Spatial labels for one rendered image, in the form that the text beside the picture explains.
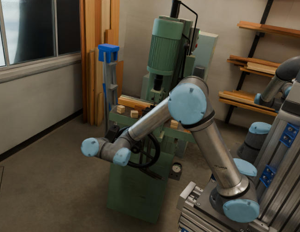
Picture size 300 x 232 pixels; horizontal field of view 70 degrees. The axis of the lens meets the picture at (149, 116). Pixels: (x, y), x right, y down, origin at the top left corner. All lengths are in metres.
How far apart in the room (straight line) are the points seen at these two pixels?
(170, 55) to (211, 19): 2.36
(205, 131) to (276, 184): 0.53
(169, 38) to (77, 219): 1.50
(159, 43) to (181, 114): 0.73
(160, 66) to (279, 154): 0.78
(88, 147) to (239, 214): 0.60
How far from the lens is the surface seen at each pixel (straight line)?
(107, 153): 0.88
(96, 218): 1.94
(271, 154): 1.14
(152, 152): 1.48
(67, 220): 1.95
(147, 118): 0.89
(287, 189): 1.15
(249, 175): 0.94
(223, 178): 0.79
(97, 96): 2.88
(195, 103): 0.64
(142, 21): 3.90
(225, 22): 3.62
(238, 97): 3.33
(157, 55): 1.32
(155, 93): 1.41
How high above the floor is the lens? 1.55
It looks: 26 degrees down
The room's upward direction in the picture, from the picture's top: 10 degrees clockwise
